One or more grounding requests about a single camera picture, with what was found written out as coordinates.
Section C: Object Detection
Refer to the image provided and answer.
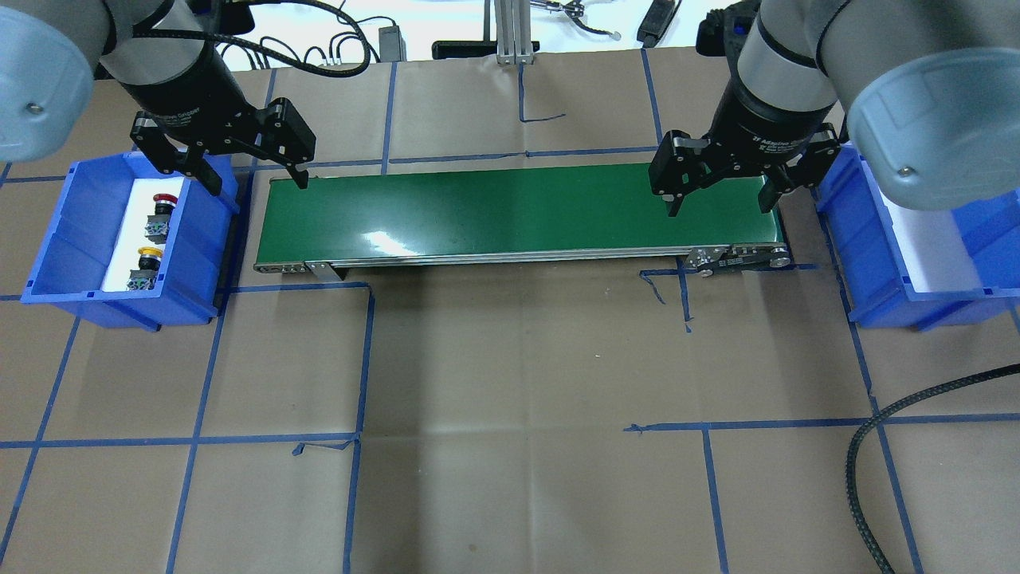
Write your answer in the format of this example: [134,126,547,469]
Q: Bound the blue plastic bin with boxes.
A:
[817,144,1019,331]
[21,152,239,331]

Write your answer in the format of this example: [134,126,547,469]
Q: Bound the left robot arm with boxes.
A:
[1,1,316,195]

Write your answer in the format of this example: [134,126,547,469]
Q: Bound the red push button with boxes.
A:
[143,193,179,245]

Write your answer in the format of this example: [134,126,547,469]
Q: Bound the black braided cable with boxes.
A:
[845,364,1020,574]

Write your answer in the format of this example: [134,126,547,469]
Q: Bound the black power adapter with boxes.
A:
[378,25,407,62]

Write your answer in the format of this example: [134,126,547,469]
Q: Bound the yellow push button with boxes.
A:
[125,246,164,291]

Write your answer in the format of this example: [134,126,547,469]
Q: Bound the right blue plastic bin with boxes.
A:
[817,144,1019,331]

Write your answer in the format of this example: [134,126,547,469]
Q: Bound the green conveyor belt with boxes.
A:
[250,163,791,275]

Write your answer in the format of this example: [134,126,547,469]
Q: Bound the white foam pad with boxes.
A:
[886,203,983,292]
[100,177,188,292]

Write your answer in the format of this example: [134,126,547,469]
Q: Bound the left blue plastic bin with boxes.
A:
[21,152,239,331]

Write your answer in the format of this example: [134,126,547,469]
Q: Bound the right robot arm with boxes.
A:
[648,1,1019,217]

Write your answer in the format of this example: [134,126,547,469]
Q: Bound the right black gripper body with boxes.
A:
[700,76,838,173]

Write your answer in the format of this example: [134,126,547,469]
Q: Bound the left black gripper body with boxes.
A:
[128,37,262,159]

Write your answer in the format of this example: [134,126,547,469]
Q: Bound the aluminium frame post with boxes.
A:
[492,0,536,65]

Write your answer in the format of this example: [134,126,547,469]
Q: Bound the white foam pad left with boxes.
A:
[100,177,188,292]

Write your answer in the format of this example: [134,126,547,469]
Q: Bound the white foam pad right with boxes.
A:
[886,203,983,292]

